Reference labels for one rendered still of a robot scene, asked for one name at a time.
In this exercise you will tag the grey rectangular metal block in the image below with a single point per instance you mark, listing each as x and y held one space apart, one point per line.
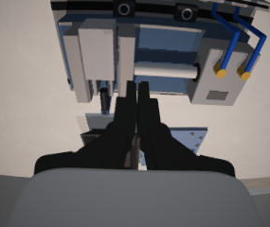
98 38

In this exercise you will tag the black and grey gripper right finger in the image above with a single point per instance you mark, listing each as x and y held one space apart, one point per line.
161 150

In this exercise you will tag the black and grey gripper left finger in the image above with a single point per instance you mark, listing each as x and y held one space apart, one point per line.
107 150

